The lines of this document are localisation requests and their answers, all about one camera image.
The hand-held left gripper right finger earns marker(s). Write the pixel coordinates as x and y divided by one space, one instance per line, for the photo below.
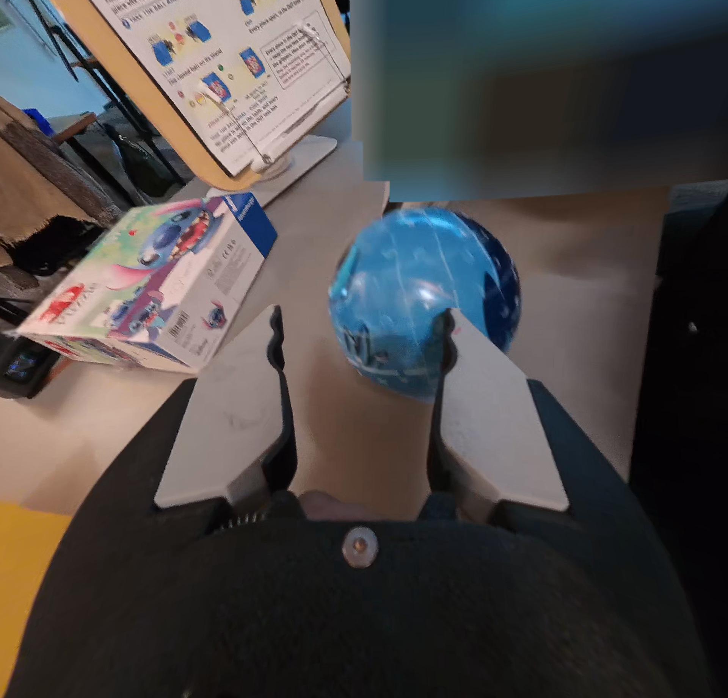
495 425

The blue puzzle ball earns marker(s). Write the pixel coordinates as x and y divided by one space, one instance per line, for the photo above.
409 289

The black electronic device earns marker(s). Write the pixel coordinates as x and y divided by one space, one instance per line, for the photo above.
23 368

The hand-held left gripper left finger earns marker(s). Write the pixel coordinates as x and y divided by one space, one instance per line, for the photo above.
227 419

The yellow plastic bin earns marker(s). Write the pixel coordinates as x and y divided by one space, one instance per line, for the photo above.
23 567

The wooden sheet holder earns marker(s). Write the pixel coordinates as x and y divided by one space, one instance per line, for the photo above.
142 84

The brown rough cloth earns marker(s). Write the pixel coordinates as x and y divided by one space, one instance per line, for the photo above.
34 181

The printed puzzle box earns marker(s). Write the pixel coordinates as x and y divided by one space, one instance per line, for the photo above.
170 289

